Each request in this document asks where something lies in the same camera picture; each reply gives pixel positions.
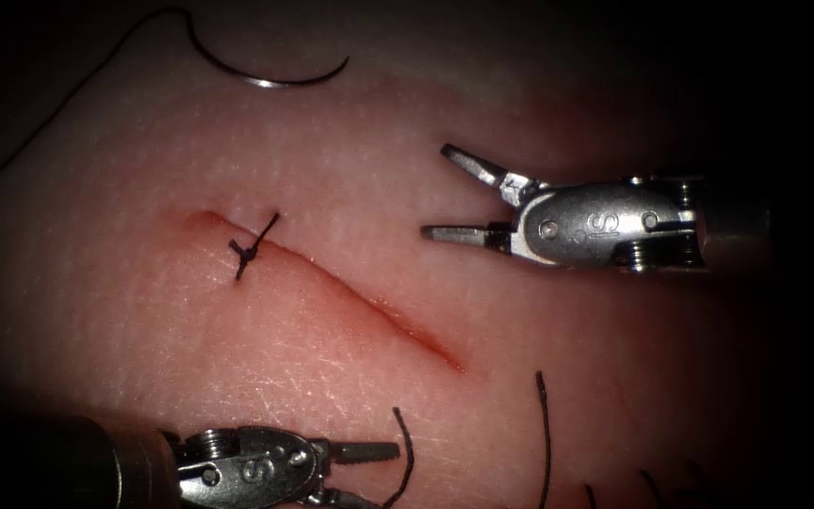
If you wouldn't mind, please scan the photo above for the right arm needle driver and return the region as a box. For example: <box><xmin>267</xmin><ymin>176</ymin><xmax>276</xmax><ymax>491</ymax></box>
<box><xmin>498</xmin><ymin>172</ymin><xmax>707</xmax><ymax>273</ymax></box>

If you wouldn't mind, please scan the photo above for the right arm needle driver jaw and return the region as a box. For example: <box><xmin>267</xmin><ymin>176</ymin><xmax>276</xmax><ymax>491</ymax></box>
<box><xmin>440</xmin><ymin>143</ymin><xmax>510</xmax><ymax>188</ymax></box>
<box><xmin>420</xmin><ymin>222</ymin><xmax>514</xmax><ymax>254</ymax></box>

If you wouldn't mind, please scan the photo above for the left arm needle driver jaw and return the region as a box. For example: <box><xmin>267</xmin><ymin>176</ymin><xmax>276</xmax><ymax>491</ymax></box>
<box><xmin>327</xmin><ymin>440</ymin><xmax>402</xmax><ymax>466</ymax></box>
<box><xmin>306</xmin><ymin>487</ymin><xmax>385</xmax><ymax>509</ymax></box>

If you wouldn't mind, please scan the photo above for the left arm needle driver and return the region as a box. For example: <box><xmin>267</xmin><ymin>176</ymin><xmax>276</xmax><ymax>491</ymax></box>
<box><xmin>163</xmin><ymin>425</ymin><xmax>332</xmax><ymax>509</ymax></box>

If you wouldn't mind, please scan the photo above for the tissue pad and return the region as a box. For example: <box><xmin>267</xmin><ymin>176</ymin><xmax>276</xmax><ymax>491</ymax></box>
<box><xmin>0</xmin><ymin>21</ymin><xmax>804</xmax><ymax>509</ymax></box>

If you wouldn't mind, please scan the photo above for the black stitching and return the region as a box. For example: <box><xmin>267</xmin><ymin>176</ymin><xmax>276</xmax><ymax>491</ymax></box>
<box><xmin>228</xmin><ymin>211</ymin><xmax>282</xmax><ymax>282</ymax></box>

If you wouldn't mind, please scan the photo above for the curved steel needle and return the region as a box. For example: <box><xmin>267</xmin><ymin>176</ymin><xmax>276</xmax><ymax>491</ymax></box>
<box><xmin>182</xmin><ymin>7</ymin><xmax>350</xmax><ymax>90</ymax></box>

